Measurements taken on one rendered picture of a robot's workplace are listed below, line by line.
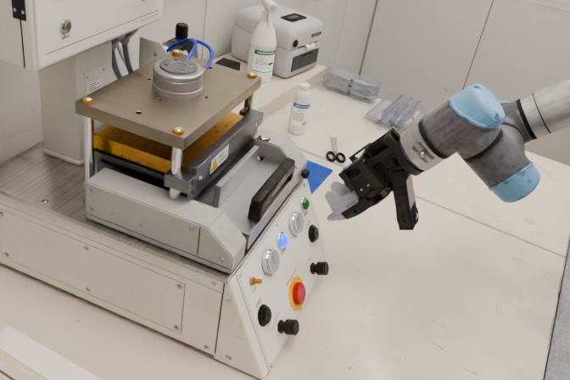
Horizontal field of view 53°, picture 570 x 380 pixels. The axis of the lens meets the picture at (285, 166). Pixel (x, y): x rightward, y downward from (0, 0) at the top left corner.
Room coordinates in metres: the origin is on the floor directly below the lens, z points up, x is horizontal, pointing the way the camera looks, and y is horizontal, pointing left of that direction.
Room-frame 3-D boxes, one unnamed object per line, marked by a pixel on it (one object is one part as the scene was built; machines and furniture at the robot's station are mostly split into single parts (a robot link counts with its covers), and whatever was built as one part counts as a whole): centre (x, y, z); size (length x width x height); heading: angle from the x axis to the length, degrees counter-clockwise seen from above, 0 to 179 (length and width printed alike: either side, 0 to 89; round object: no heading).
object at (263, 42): (1.67, 0.13, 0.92); 0.09 x 0.08 x 0.25; 26
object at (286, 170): (0.78, 0.01, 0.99); 0.15 x 0.02 x 0.04; 164
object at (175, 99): (0.86, 0.22, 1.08); 0.31 x 0.24 x 0.13; 164
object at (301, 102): (1.45, -0.01, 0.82); 0.05 x 0.05 x 0.14
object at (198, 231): (0.68, 0.16, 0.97); 0.25 x 0.05 x 0.07; 74
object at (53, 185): (0.84, 0.22, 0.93); 0.46 x 0.35 x 0.01; 74
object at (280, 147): (0.95, 0.08, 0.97); 0.26 x 0.05 x 0.07; 74
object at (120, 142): (0.84, 0.19, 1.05); 0.22 x 0.17 x 0.10; 164
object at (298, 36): (1.83, 0.10, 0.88); 0.25 x 0.20 x 0.17; 60
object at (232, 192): (0.82, 0.14, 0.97); 0.30 x 0.22 x 0.08; 74
